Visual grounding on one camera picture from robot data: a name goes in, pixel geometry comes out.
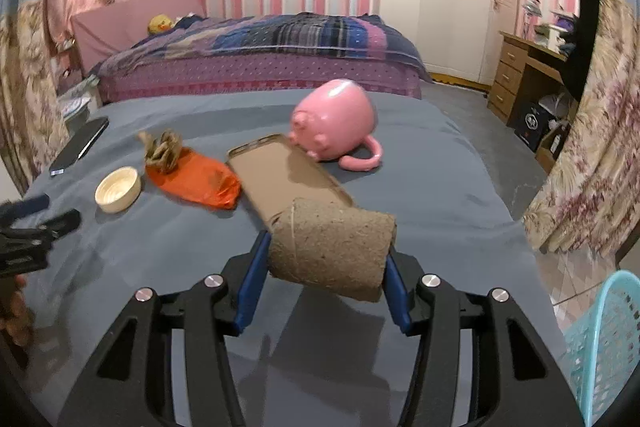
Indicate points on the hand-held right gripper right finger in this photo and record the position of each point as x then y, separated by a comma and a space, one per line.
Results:
397, 297

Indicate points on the pink pig mug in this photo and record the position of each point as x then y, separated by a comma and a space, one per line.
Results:
332, 122

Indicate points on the black smartphone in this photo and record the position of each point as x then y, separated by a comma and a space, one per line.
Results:
80, 144

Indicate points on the cream bottle cap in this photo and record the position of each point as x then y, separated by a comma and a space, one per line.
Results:
117, 189

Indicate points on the bed with plaid blanket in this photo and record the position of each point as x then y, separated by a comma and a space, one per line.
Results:
300, 37

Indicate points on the purple dotted bed mattress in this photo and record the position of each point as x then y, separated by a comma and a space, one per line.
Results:
250, 77

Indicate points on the turquoise plastic basket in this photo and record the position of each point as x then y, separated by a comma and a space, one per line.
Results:
605, 347

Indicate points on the knotted brown twine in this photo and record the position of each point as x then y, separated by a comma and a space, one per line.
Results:
162, 152

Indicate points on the desk lamp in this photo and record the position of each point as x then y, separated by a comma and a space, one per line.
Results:
531, 9

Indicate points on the wooden desk with drawers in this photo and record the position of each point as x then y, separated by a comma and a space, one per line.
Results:
510, 77

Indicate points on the person's left hand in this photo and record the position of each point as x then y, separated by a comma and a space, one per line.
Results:
17, 312

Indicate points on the yellow plush duck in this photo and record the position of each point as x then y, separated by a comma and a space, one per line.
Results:
160, 24

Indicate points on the orange carrot toy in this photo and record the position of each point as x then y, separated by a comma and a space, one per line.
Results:
200, 182

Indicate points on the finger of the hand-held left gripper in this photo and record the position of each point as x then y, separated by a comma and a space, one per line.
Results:
32, 204
60, 222

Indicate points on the white box on desk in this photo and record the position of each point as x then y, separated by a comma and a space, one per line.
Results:
549, 36

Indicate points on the brown phone case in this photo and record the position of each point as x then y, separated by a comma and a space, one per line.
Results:
280, 172

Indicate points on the brown cardboard tube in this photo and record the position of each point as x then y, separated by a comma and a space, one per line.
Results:
330, 252

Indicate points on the pink bed headboard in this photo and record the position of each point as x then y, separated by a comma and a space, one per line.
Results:
115, 27

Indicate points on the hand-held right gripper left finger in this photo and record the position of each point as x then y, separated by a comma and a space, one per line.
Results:
250, 287

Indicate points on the floral beige curtain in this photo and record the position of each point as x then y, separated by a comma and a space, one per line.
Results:
595, 157
30, 97

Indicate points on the black printed box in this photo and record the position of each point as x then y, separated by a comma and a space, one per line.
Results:
532, 124

